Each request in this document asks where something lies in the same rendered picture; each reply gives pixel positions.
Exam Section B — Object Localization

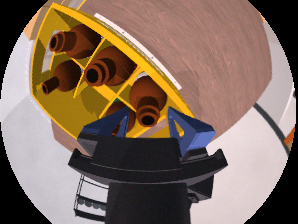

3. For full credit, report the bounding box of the yellow divided crate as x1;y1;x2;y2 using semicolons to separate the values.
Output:
31;3;195;139

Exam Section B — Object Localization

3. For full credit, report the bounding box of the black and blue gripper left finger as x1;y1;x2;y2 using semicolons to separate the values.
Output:
81;106;129;137

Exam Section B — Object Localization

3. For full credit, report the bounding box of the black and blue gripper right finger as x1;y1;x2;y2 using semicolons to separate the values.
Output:
167;106;216;158

